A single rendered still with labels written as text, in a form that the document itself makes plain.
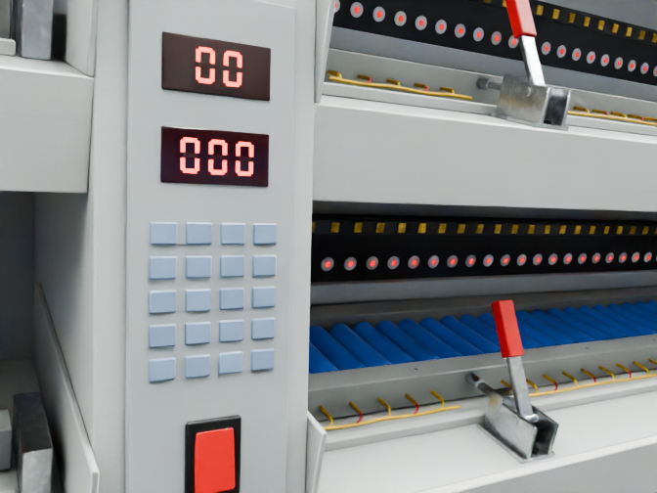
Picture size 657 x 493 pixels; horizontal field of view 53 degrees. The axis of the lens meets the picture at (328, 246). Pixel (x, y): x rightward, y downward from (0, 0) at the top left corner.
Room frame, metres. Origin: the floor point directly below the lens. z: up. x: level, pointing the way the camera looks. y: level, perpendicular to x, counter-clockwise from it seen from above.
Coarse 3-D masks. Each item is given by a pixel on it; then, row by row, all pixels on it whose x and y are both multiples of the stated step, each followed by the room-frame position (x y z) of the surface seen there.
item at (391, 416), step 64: (320, 256) 0.50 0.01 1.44; (384, 256) 0.53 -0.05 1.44; (448, 256) 0.56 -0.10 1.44; (512, 256) 0.60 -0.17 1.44; (576, 256) 0.64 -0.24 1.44; (640, 256) 0.69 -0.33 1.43; (320, 320) 0.48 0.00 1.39; (384, 320) 0.50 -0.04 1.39; (448, 320) 0.53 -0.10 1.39; (512, 320) 0.41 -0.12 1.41; (576, 320) 0.57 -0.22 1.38; (640, 320) 0.61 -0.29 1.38; (320, 384) 0.38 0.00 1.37; (384, 384) 0.40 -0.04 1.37; (448, 384) 0.43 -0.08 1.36; (512, 384) 0.40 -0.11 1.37; (576, 384) 0.47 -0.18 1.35; (640, 384) 0.50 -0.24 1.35; (320, 448) 0.29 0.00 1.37; (384, 448) 0.37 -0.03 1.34; (448, 448) 0.38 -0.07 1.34; (512, 448) 0.39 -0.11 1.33; (576, 448) 0.40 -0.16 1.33; (640, 448) 0.42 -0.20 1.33
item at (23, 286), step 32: (544, 0) 0.65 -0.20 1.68; (576, 0) 0.67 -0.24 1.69; (608, 0) 0.70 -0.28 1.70; (640, 0) 0.72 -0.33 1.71; (0, 192) 0.41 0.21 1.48; (32, 192) 0.42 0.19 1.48; (0, 224) 0.41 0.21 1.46; (32, 224) 0.42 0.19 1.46; (0, 256) 0.41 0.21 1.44; (32, 256) 0.42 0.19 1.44; (0, 288) 0.41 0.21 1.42; (32, 288) 0.42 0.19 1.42; (608, 288) 0.71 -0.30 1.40; (0, 320) 0.41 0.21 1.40; (32, 320) 0.42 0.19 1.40; (0, 352) 0.41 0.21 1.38
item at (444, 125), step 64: (320, 0) 0.30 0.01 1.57; (384, 0) 0.52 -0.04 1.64; (448, 0) 0.55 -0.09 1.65; (512, 0) 0.41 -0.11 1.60; (320, 64) 0.29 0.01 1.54; (384, 64) 0.40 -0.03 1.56; (448, 64) 0.56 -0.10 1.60; (512, 64) 0.59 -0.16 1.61; (576, 64) 0.64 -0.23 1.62; (640, 64) 0.68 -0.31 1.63; (320, 128) 0.30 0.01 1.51; (384, 128) 0.32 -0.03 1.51; (448, 128) 0.34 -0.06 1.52; (512, 128) 0.36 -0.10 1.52; (576, 128) 0.43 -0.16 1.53; (640, 128) 0.49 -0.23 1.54; (320, 192) 0.31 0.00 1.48; (384, 192) 0.33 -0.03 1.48; (448, 192) 0.35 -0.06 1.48; (512, 192) 0.37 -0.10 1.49; (576, 192) 0.40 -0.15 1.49; (640, 192) 0.43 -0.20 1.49
